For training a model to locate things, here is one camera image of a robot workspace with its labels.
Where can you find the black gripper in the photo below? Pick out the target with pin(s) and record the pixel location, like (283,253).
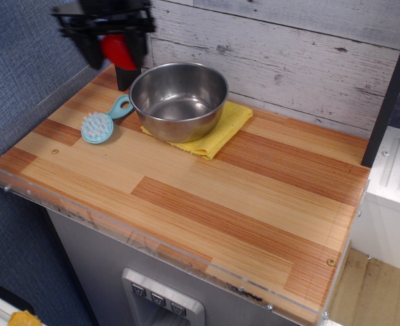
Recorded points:
(85,20)

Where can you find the red plastic strawberry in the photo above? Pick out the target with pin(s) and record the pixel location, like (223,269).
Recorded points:
(115,49)

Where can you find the stainless steel pot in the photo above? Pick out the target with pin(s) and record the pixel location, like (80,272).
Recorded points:
(179,102)

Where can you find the clear acrylic edge guard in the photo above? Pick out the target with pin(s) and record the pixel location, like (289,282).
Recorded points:
(269,215)

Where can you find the light blue scrub brush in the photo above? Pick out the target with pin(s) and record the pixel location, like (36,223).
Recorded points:
(97,128)

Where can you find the yellow folded cloth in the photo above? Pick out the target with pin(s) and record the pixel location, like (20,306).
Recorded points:
(233,118)

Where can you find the grey toy fridge cabinet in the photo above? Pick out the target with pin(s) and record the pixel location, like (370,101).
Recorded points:
(98,261)

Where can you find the silver dispenser button panel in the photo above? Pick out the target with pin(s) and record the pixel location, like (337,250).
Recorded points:
(154,303)

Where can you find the yellow object bottom left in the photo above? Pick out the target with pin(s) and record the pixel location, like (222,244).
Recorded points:
(24,318)

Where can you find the white grooved sink unit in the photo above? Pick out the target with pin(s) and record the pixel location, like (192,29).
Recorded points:
(384,178)

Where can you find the black left vertical post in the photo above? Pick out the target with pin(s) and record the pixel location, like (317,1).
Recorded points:
(125,78)

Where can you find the black vertical post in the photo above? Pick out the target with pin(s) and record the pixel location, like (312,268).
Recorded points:
(125,78)
(384,115)

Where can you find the black right vertical post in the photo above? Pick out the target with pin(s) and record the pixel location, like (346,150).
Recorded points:
(384,115)

